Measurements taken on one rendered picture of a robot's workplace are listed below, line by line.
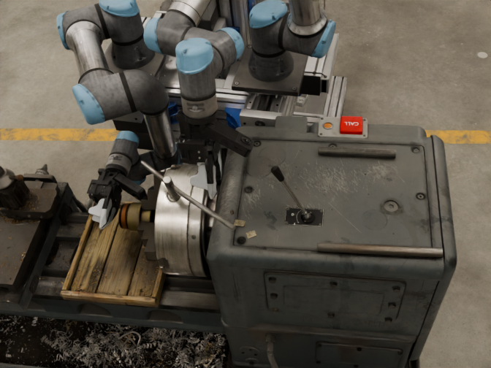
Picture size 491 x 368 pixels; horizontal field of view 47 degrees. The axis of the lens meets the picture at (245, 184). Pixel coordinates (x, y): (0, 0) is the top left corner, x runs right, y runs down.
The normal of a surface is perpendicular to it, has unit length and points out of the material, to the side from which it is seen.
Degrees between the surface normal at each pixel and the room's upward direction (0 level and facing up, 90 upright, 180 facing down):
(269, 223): 0
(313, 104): 0
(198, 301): 0
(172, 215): 29
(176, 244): 59
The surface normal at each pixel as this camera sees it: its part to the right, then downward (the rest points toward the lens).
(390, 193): -0.08, -0.62
